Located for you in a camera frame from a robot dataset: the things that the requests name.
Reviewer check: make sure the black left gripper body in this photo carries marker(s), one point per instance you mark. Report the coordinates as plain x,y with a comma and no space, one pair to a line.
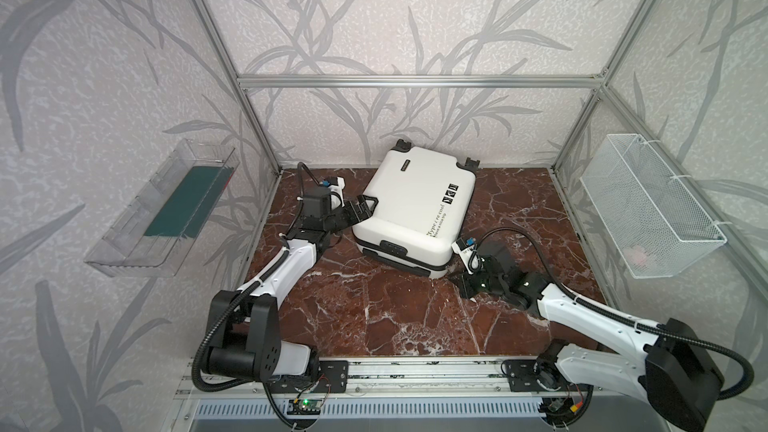
349,214

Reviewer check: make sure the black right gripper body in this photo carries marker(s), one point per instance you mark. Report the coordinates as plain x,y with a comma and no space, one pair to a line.
475,276

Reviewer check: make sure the black and white suitcase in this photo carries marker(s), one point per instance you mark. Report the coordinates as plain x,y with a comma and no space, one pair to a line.
423,198

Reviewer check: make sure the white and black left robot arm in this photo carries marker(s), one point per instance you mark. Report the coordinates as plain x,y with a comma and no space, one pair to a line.
242,342

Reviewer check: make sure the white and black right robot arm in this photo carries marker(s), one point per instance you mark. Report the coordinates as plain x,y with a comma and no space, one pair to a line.
663,365

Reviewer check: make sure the green board in shelf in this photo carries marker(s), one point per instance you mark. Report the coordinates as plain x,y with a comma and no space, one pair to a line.
185,212

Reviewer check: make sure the pink object in basket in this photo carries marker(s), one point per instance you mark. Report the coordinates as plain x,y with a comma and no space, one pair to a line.
636,256

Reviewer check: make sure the left green circuit board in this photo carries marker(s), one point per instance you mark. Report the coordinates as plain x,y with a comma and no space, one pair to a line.
304,406

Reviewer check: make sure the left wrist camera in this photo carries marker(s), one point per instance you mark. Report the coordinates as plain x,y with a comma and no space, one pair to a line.
336,186

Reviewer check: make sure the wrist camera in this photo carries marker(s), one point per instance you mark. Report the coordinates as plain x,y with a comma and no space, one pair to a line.
466,250
336,186

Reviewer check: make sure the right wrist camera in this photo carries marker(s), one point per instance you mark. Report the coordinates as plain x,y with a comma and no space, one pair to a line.
466,250

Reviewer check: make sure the aluminium front rail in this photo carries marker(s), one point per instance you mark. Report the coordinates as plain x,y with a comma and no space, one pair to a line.
468,376

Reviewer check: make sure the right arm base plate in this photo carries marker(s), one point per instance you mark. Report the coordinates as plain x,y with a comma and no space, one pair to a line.
522,377

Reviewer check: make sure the right circuit board with wires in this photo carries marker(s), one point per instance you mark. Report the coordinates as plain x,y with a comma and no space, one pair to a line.
561,407

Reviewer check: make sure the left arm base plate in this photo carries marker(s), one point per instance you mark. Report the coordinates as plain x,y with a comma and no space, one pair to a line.
332,376

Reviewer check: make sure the clear plastic wall shelf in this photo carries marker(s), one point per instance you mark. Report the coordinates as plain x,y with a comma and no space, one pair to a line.
124,250

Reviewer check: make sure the white wire mesh basket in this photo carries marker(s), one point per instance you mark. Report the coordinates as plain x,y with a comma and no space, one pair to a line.
641,201

